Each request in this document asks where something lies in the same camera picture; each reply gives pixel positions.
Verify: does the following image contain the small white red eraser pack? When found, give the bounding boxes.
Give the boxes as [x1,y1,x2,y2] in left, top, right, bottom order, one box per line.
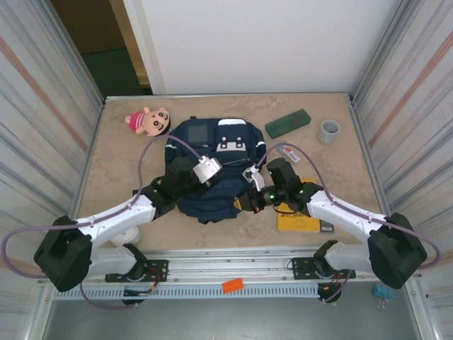
[275,141,302,164]

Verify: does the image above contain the navy blue backpack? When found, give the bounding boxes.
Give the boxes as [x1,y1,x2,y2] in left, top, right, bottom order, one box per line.
[164,115,267,225]

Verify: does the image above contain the yellow paperback book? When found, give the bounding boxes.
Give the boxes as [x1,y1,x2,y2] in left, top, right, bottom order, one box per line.
[274,176,321,233]

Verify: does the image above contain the green pencil case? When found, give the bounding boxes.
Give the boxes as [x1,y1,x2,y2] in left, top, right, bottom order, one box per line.
[265,108,312,138]

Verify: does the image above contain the plush doll with pink shirt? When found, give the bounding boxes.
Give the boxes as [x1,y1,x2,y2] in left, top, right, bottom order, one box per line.
[124,106,173,138]

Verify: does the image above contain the grey cylindrical cup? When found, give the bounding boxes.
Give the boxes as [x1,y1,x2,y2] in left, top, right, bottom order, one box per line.
[317,119,341,145]

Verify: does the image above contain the orange plastic block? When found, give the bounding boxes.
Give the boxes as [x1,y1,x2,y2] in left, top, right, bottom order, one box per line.
[222,278,246,294]

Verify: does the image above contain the blue binder clip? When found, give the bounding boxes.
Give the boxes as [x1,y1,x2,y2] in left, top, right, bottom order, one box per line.
[372,283,394,312]

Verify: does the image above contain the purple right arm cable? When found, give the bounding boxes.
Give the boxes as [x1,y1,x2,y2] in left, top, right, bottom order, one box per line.
[257,142,442,305]

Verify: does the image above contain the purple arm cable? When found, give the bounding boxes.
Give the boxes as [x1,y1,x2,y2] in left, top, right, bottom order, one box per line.
[1,135,205,310]
[257,142,442,305]

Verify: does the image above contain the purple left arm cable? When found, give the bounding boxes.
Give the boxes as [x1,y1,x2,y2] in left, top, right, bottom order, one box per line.
[1,135,205,310]

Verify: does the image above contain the aluminium mounting rail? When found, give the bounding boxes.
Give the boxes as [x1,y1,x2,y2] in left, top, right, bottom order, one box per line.
[37,247,424,287]

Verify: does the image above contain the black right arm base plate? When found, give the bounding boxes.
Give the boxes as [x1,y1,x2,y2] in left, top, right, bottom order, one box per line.
[289,257,355,281]

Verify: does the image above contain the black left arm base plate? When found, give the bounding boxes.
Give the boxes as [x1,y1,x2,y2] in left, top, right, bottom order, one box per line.
[105,259,169,283]

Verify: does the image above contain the grey slotted cable duct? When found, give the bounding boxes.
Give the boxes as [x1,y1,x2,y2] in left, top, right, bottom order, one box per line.
[52,285,319,301]

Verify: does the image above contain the wooden door frame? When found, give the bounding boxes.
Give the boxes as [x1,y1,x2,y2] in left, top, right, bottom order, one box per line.
[108,0,151,88]

